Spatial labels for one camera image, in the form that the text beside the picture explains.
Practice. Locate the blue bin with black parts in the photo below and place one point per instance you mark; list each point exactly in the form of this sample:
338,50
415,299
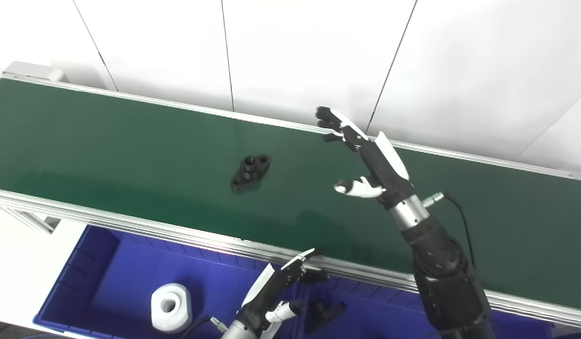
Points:
375,310

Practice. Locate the blue bin with white parts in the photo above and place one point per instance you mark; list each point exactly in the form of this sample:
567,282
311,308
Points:
111,282

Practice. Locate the aluminium conveyor support leg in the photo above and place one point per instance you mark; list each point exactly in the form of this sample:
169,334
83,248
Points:
36,220

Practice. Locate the black bracket part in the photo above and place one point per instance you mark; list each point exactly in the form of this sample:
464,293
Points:
325,316

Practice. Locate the grey conveyor end housing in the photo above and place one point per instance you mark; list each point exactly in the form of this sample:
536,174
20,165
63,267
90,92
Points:
36,70

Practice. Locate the black flanged part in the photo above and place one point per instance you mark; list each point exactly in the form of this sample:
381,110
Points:
250,174

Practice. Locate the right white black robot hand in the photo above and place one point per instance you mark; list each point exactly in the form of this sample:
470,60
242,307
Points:
384,169

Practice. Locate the green conveyor belt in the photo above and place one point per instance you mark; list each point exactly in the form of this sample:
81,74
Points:
130,150
130,223

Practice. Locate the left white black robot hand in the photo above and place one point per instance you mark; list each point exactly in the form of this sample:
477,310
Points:
271,292

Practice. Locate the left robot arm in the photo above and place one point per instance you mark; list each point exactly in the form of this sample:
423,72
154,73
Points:
238,331

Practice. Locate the white hexagonal part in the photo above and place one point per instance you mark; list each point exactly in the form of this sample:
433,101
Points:
177,320

